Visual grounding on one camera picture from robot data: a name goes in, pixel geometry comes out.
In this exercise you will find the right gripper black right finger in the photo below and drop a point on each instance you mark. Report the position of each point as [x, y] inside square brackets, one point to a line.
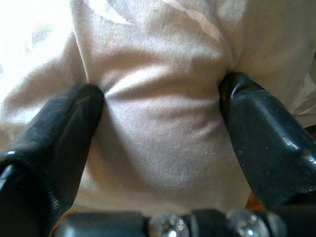
[269, 148]

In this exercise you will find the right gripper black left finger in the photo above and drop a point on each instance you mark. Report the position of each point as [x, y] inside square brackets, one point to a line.
[44, 160]

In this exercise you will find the bed with floral sheet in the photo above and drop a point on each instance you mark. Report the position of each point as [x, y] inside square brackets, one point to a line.
[158, 123]

